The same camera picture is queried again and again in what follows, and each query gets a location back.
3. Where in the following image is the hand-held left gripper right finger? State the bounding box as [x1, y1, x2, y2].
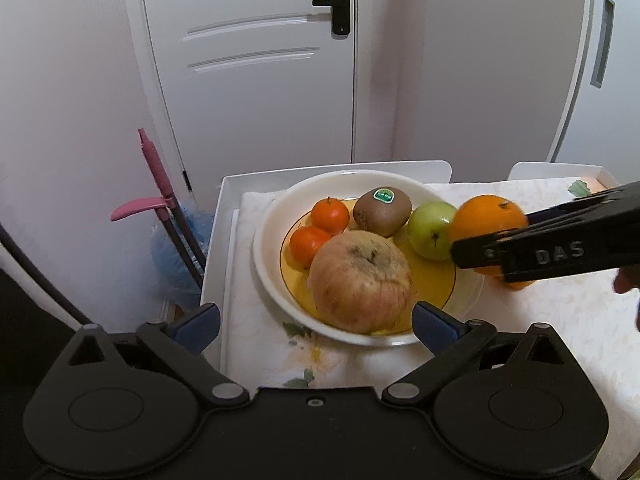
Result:
[382, 301, 576, 406]

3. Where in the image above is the green apple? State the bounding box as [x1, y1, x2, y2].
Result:
[407, 201, 458, 261]

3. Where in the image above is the pink curved dustpan handle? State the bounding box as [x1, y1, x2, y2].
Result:
[110, 197, 171, 223]

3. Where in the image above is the orange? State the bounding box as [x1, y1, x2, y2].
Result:
[446, 194, 537, 291]

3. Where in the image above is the red yellow apple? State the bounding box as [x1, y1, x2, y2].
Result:
[308, 230, 415, 335]

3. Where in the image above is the white wardrobe door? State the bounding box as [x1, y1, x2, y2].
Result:
[544, 0, 640, 177]

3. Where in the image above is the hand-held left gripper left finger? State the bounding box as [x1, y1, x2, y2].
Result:
[55, 302, 251, 406]

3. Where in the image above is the white rimmed table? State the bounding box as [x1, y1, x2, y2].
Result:
[200, 160, 640, 411]

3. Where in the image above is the grey recessed wardrobe handle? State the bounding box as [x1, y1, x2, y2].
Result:
[591, 0, 616, 87]

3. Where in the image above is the person's right hand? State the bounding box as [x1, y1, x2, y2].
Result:
[614, 266, 640, 333]

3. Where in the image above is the white panelled door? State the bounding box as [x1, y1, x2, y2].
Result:
[122, 0, 359, 202]

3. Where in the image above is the small tangerine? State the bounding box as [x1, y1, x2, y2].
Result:
[289, 226, 332, 270]
[311, 196, 350, 235]

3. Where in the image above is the dark furniture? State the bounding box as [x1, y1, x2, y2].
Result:
[0, 225, 96, 351]

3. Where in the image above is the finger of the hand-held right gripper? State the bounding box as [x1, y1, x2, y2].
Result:
[450, 227, 532, 270]
[525, 180, 640, 227]

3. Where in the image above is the cream oval plate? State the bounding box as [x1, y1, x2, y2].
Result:
[252, 170, 486, 347]

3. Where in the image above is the blue plastic bag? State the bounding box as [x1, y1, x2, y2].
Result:
[150, 200, 217, 307]

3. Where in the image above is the brown kiwi with green sticker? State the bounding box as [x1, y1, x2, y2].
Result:
[353, 186, 413, 237]

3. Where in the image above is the pink-handled broom and dustpan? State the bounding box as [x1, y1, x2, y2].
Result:
[137, 127, 208, 287]

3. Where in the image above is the black door lock handle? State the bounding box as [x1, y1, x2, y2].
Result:
[312, 0, 351, 37]

